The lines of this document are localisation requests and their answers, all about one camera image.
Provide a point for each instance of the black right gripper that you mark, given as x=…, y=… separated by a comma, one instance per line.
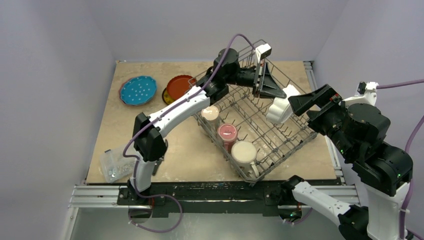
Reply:
x=322, y=107

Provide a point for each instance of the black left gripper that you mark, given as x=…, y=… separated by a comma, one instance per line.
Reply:
x=269, y=88

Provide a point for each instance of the pink ghost pattern mug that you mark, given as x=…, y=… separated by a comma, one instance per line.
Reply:
x=228, y=134

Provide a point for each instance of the tall cream seahorse cup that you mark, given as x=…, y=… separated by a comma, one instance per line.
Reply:
x=211, y=118

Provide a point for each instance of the green interior mushroom mug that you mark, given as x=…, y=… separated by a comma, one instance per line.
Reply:
x=245, y=154

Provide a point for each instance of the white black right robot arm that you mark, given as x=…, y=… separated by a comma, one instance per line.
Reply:
x=357, y=129

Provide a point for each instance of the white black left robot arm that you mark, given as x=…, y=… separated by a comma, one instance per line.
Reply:
x=149, y=131

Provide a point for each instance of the orange fluted plate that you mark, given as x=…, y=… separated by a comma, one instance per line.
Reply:
x=179, y=85

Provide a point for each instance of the yellow plate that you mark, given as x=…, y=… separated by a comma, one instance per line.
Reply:
x=166, y=98

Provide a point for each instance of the blue polka dot plate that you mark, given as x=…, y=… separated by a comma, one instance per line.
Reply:
x=138, y=90

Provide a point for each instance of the clear plastic screw box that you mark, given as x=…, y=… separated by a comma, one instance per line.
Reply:
x=114, y=166

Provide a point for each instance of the grey wire dish rack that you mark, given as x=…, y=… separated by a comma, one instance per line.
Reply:
x=281, y=149

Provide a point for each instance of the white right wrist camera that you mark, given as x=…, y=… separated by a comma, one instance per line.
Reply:
x=366, y=94

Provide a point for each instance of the black grey wire stripper pliers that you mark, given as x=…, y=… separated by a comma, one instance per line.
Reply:
x=156, y=166

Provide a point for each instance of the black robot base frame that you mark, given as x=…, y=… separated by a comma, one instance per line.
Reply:
x=270, y=198

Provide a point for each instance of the aluminium rail front left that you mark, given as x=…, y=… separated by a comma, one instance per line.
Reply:
x=94, y=196

